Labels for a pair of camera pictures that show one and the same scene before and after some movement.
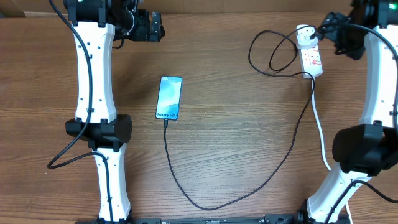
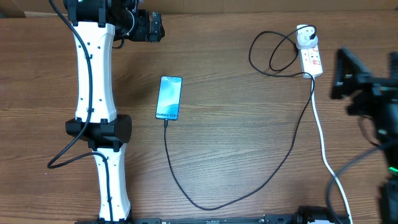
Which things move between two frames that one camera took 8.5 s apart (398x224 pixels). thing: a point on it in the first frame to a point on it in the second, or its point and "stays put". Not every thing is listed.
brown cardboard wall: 30,7 stays put
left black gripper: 143,33 stays put
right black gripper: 329,30 to 349,78
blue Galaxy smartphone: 169,98 stays put
